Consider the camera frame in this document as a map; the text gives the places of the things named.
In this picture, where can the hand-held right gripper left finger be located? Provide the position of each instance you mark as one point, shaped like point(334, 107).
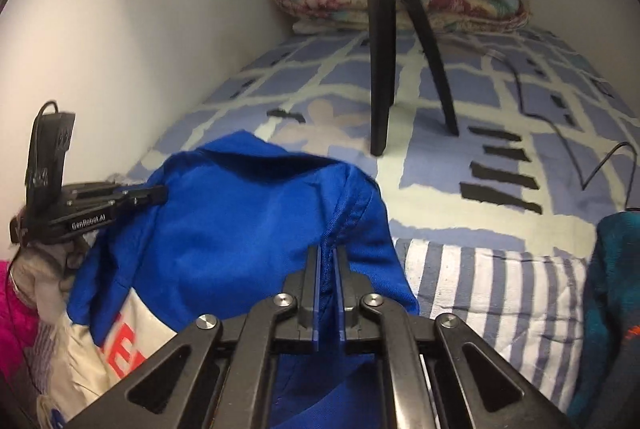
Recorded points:
point(314, 304)

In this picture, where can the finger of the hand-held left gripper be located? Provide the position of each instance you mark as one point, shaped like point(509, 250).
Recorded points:
point(140, 196)

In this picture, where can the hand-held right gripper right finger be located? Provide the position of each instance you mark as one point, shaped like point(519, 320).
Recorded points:
point(341, 304)

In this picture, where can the beige and blue jacket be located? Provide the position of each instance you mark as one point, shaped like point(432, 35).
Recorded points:
point(225, 219)

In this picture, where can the person's left hand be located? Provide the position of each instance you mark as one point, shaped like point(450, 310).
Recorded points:
point(42, 279)

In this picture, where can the blue patterned bed sheet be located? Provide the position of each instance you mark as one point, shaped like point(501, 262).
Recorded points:
point(450, 84)

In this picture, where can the teal folded garment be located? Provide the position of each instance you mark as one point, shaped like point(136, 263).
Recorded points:
point(610, 309)

